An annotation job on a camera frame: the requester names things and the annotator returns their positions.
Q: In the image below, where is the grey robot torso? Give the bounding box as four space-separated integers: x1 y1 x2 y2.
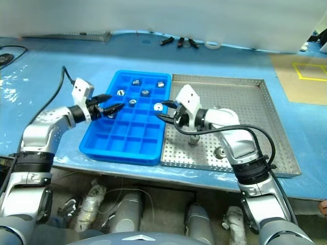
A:
74 230 195 245

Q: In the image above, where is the black loose cable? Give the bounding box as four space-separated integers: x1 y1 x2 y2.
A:
0 45 28 69

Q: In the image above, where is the grey robot leg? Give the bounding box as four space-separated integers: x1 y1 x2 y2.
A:
184 202 216 245
106 191 144 234

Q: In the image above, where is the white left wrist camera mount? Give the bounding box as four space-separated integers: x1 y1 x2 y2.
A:
71 78 95 121

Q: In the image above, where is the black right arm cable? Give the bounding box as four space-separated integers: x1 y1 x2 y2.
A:
174 118 300 226

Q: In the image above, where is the blue plastic table cover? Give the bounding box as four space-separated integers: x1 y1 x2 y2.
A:
0 30 327 203

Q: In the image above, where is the long perforated steel tray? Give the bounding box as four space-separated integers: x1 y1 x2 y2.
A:
21 31 112 42

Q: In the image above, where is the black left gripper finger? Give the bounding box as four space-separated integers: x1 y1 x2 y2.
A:
102 103 126 116
91 93 112 104

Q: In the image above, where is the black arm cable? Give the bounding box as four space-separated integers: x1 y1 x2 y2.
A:
174 118 300 226
25 65 76 128

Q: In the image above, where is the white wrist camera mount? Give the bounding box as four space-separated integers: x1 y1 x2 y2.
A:
175 84 203 128
71 78 95 121

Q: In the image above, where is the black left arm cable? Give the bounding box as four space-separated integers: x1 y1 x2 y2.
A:
25 65 76 128

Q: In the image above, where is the dark background equipment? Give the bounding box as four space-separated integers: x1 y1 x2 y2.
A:
308 25 327 54

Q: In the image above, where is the white tape roll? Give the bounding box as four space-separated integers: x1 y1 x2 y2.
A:
204 41 222 50

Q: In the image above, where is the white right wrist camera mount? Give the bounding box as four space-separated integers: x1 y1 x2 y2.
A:
175 84 203 128

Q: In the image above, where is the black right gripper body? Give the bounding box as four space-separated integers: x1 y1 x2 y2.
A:
174 104 191 127

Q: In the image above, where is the blue compartment tray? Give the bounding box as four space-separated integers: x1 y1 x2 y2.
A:
78 70 172 166

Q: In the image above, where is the black and white shoe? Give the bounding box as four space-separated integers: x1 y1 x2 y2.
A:
57 196 83 226

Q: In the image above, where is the white backdrop sheet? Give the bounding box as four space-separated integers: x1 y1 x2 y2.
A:
0 0 327 55

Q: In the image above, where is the grey left robot leg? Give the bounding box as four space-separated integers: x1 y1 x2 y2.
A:
106 191 144 234

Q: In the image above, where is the brown cardboard sheet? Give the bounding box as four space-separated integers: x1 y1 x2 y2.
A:
270 54 327 106

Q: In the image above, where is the white wrapped table leg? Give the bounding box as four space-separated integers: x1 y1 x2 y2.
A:
74 178 107 233
221 205 247 245

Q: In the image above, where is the grey right robot leg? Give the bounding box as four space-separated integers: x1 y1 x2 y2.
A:
184 202 216 245

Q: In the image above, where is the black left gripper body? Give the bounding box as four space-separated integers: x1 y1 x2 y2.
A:
85 97 104 120

